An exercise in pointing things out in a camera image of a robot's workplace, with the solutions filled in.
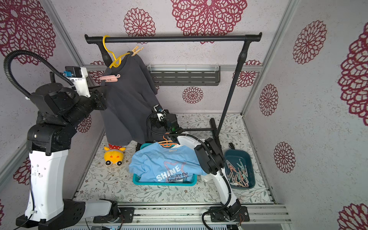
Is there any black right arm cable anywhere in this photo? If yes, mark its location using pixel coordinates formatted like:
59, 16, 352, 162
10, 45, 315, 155
146, 111, 233, 230

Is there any pink clothespin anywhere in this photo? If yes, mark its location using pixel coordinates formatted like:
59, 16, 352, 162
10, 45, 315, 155
99, 74, 121, 82

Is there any black wall shelf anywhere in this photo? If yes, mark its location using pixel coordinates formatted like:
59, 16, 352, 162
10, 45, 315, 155
147, 65, 220, 86

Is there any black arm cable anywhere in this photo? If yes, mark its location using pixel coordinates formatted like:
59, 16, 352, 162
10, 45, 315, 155
146, 111, 233, 230
3, 50, 76, 100

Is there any dark grey t-shirt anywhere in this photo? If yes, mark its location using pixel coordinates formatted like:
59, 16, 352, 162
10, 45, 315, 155
101, 55, 159, 146

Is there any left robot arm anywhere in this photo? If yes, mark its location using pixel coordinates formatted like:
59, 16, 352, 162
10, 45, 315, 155
16, 83, 120, 230

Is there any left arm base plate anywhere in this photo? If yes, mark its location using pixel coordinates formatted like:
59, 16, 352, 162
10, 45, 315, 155
93, 207, 135, 224

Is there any orange plastic hanger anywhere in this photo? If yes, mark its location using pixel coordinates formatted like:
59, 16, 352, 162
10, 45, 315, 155
158, 135, 180, 149

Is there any colourful clothespins pile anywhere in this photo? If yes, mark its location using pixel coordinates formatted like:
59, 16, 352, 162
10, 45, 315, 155
226, 160, 250, 188

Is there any beige clothespin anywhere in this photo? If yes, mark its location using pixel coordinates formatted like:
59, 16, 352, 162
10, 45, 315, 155
132, 46, 144, 56

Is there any yellow plastic hanger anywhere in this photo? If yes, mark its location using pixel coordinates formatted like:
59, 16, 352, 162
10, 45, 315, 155
102, 35, 131, 69

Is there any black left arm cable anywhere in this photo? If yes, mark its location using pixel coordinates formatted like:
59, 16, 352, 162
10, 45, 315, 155
3, 50, 76, 100

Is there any light blue garment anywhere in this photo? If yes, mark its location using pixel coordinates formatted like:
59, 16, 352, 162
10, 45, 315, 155
128, 142, 208, 183

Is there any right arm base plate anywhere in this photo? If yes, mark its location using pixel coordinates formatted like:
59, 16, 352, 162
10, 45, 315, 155
209, 206, 250, 222

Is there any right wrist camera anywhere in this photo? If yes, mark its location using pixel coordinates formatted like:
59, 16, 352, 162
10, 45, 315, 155
153, 104, 165, 120

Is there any black clothes rack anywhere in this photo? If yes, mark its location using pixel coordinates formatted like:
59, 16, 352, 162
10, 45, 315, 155
84, 32, 263, 150

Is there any teal laundry basket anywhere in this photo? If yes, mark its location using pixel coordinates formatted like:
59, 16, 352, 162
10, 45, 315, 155
132, 143, 198, 187

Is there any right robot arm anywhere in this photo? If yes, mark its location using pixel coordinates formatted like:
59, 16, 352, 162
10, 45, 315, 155
146, 109, 242, 229

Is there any dark teal clothespin bin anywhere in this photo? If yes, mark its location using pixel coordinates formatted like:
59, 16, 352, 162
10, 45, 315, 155
224, 149, 256, 190

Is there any yellow plush toy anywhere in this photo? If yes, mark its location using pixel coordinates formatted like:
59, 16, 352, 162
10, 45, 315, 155
104, 144, 126, 166

